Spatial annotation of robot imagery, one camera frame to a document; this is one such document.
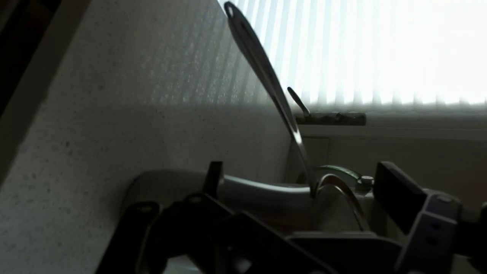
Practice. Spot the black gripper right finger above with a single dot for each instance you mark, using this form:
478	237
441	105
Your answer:
435	223

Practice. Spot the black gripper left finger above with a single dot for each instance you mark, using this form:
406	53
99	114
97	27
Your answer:
170	213

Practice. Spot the metal tea strainer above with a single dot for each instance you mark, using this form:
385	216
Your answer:
274	96

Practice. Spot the steel cocktail mixer cup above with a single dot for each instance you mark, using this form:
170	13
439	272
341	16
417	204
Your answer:
284	205

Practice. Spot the window blind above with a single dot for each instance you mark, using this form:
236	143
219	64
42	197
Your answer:
376	51

